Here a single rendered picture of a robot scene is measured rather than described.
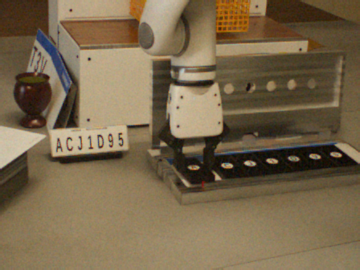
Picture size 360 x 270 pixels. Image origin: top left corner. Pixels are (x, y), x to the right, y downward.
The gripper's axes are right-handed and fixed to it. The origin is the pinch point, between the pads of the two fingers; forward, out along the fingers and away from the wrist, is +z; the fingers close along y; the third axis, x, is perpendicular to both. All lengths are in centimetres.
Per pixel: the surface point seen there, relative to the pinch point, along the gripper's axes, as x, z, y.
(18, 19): 129, -22, -13
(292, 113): 10.0, -5.7, 26.8
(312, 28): 106, -17, 88
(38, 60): 63, -14, -18
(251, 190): -6.5, 5.1, 9.1
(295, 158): 0.3, 1.6, 22.1
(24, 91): 31.8, -11.0, -26.6
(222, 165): 0.7, 1.5, 6.2
